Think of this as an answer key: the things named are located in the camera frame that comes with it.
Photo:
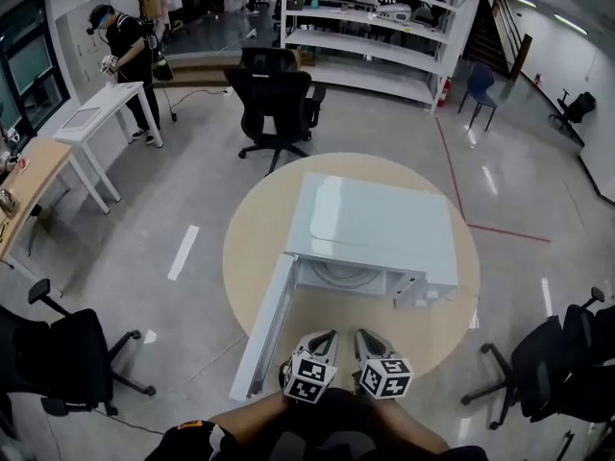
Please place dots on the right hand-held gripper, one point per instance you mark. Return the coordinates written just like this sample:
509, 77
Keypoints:
384, 377

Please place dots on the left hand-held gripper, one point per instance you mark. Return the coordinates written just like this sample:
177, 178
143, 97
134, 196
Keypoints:
307, 380

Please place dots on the white microwave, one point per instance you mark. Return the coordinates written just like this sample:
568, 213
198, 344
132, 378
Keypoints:
375, 219

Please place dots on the person's right forearm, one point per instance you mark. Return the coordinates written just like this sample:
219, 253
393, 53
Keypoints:
418, 423

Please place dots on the person's left forearm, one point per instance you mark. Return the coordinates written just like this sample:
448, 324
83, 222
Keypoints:
250, 411

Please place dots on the person's black printed shirt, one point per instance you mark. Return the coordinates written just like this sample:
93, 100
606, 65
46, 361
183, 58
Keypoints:
336, 430

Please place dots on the round wooden table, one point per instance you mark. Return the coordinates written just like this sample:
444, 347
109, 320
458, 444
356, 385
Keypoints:
259, 238

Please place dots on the black mesh office chair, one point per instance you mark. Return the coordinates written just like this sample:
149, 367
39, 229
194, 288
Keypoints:
274, 104

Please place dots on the red fire extinguisher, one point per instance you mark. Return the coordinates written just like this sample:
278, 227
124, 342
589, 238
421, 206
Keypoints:
444, 91

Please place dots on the blue chair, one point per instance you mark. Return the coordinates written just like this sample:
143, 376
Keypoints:
480, 84

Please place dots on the wooden platform step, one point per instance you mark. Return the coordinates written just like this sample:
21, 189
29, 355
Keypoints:
202, 70

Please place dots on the white storage shelf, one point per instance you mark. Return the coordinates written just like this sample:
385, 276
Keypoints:
365, 41

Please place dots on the white rectangular table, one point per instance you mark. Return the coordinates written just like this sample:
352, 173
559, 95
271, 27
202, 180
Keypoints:
110, 104

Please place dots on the flat grey tray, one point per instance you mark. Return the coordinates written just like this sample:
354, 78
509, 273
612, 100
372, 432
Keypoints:
81, 119

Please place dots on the long wooden desk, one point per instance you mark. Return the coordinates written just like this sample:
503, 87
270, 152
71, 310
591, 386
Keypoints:
33, 171

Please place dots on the staircase with railing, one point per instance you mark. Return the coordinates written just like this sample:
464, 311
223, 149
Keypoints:
495, 31

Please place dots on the silver kettle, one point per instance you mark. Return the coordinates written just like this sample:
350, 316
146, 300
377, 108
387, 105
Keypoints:
7, 201

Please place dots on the ceiling light bar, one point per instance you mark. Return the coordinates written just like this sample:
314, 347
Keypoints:
523, 1
571, 24

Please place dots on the dark framed window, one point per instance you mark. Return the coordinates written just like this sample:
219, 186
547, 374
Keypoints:
29, 65

